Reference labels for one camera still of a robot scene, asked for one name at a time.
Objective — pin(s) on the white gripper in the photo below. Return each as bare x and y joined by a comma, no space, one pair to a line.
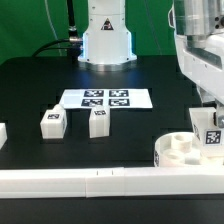
205,67

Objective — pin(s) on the white round stool seat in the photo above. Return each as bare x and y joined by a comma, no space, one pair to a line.
181,149

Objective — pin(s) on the white sheet with tags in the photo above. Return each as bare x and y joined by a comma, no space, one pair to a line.
114,98

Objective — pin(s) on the white front barrier rail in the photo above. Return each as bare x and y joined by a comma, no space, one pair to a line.
105,182

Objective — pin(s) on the white barrier rail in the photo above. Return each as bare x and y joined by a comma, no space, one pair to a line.
105,182
3,134

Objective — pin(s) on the white left barrier rail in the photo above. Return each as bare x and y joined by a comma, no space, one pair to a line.
3,134

